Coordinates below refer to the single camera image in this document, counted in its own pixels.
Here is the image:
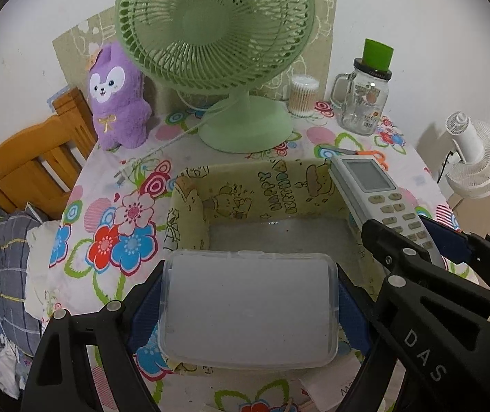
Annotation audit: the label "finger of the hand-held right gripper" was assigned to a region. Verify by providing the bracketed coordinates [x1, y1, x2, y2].
[360, 218, 447, 293]
[420, 216, 490, 284]

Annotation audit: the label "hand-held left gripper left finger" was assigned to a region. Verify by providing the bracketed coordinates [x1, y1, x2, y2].
[21, 260, 168, 412]

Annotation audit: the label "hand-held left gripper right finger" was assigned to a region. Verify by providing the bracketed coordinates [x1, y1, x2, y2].
[336, 272, 405, 412]

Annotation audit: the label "white remote control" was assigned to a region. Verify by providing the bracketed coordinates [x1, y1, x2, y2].
[328, 157, 443, 267]

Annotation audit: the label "yellow printed fabric storage box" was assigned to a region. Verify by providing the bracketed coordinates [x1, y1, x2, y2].
[161, 159, 383, 378]

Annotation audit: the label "white paper sheets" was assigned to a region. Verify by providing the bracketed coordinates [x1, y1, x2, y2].
[301, 378, 361, 412]

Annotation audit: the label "white clip fan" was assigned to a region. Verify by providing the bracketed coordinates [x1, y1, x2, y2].
[437, 112, 490, 199]

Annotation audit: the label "white pillow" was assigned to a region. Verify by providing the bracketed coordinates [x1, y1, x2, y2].
[25, 220, 63, 322]

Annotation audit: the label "floral tablecloth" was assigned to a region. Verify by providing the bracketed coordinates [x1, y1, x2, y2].
[41, 101, 460, 412]

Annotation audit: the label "blue patterned cloth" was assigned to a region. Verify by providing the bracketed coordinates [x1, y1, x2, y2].
[14, 352, 36, 392]

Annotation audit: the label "glass mug jar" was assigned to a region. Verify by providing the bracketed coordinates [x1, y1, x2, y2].
[330, 58, 394, 135]

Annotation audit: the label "white patterned cloth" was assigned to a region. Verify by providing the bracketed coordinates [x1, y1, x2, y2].
[0, 328, 20, 400]

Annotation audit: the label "grey plaid quilt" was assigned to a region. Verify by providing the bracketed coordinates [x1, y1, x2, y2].
[0, 202, 53, 357]

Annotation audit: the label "cotton swab container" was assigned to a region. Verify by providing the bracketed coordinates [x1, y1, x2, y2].
[288, 75, 320, 117]

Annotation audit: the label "green plastic cup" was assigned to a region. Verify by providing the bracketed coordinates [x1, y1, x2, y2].
[362, 38, 395, 71]

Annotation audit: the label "purple plush toy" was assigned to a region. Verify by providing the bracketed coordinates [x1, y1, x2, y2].
[85, 43, 153, 151]

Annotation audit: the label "wooden headboard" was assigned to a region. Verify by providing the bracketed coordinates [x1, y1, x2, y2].
[0, 87, 98, 219]

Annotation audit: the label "blue paper sheet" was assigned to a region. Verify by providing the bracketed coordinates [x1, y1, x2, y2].
[45, 88, 76, 110]

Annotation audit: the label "green desk fan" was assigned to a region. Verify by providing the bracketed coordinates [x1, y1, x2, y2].
[115, 0, 315, 154]

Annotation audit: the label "black power cable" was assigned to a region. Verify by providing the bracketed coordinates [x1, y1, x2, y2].
[437, 149, 459, 183]

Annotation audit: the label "orange-handled scissors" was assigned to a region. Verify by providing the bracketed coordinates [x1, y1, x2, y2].
[324, 146, 389, 170]

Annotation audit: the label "white fan power cable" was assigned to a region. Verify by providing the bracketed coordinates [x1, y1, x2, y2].
[114, 105, 229, 185]

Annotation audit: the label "beige printed wall mat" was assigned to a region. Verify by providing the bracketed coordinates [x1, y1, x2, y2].
[52, 0, 339, 114]

